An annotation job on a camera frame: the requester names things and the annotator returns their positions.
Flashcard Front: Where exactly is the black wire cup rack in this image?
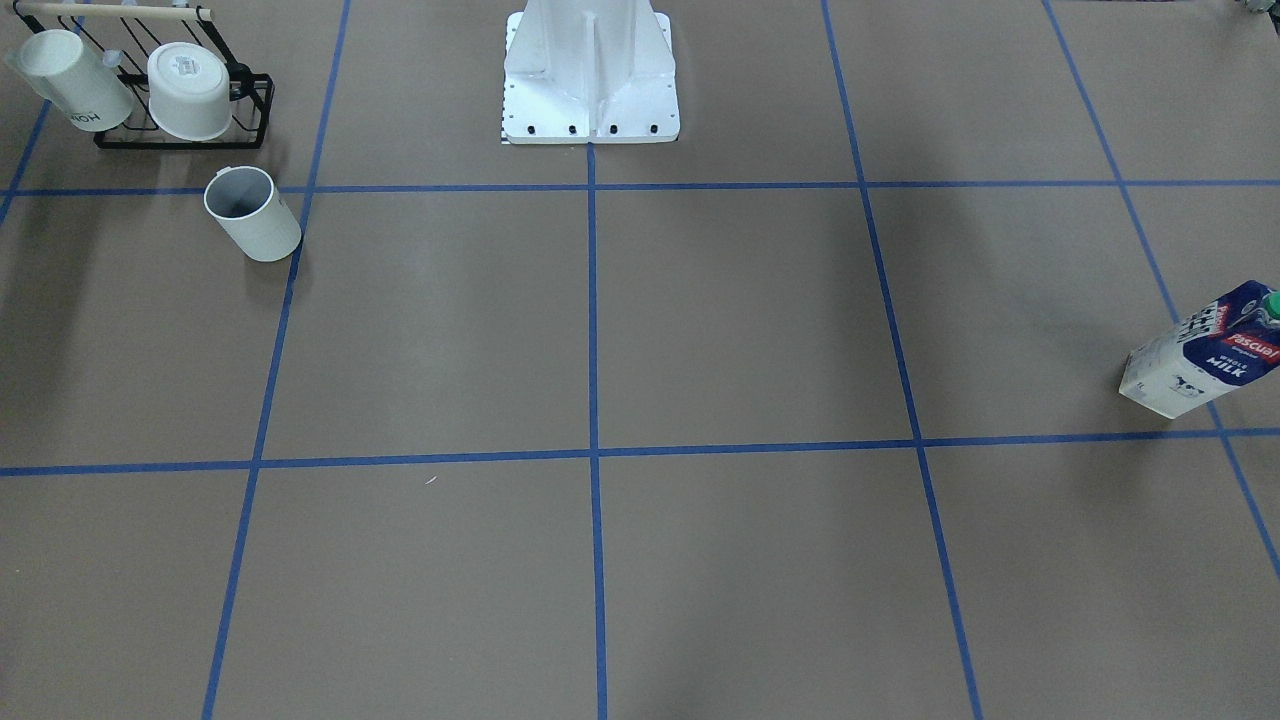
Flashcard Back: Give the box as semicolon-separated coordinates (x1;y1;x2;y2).
4;1;275;150

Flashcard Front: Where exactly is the white upturned cup in rack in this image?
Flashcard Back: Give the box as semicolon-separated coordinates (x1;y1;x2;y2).
146;42;232;142

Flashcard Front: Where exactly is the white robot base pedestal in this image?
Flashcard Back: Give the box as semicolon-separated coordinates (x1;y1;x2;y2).
500;1;681;145

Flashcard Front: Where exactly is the white cup with lettering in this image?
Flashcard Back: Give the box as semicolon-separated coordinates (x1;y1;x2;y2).
4;29;134;133

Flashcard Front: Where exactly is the white ribbed cup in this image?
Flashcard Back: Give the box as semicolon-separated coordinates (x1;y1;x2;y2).
204;167;303;263

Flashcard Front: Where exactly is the blue Pascual milk carton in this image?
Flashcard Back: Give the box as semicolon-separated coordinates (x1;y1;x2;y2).
1117;281;1279;419

